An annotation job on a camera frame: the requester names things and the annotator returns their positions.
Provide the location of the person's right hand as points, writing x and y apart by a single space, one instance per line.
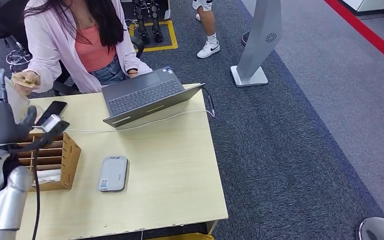
21 91

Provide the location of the person's left hand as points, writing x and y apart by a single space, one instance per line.
133 75

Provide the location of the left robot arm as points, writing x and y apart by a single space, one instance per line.
3 205

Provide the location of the person's right forearm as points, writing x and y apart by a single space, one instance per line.
43 63

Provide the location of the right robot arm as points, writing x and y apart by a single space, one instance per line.
379 230

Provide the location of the person's left forearm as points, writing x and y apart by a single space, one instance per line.
139 63

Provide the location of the person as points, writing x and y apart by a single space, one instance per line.
53 39
208 30

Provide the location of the white room key card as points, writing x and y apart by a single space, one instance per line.
49 173
49 180

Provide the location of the wooden slotted card organizer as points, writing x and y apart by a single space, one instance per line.
71 159

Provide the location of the grey card reader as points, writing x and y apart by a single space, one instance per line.
113 174

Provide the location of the white monitor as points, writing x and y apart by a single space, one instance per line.
18 99

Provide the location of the grey open laptop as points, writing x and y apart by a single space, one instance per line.
145 96

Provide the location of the black smartphone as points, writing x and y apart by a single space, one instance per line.
54 109

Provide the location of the black robot legs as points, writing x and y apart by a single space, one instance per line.
156 33

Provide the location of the round floor stand base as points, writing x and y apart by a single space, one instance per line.
245 39

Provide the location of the silver kiosk stand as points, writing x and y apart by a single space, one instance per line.
260 39

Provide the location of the tan wooden desk leg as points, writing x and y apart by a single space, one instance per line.
212 228

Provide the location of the white cabinet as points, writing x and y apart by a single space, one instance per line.
371 6

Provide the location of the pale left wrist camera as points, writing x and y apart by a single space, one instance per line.
51 123

